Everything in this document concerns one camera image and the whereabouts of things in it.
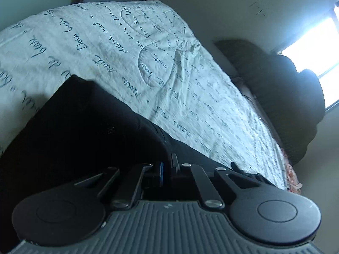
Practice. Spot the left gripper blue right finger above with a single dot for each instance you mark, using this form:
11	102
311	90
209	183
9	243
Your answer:
175	168

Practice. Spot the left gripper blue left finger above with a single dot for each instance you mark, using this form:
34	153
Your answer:
160	174

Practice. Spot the black pants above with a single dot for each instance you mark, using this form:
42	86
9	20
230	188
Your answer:
80	132

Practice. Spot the bright bedroom window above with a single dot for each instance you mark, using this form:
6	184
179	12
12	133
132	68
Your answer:
317	50

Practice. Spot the white script-print bed cover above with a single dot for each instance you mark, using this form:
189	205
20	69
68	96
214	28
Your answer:
146	55

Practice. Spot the colourful floral blanket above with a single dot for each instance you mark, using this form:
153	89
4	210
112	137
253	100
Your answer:
293	184

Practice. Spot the dark scalloped headboard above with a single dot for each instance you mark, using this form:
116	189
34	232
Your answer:
293	101

